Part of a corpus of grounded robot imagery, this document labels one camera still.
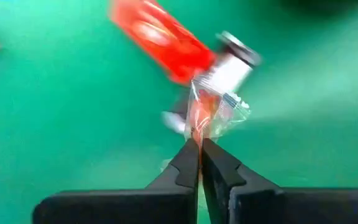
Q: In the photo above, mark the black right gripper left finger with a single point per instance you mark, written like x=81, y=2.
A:
x=135, y=208

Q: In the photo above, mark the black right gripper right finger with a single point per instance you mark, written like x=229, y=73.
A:
x=275, y=208

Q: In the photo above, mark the clear red candy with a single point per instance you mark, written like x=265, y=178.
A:
x=207, y=109

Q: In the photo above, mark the red chocolate bar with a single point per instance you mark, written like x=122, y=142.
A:
x=163, y=37

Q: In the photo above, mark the green table mat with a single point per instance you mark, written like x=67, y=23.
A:
x=73, y=124

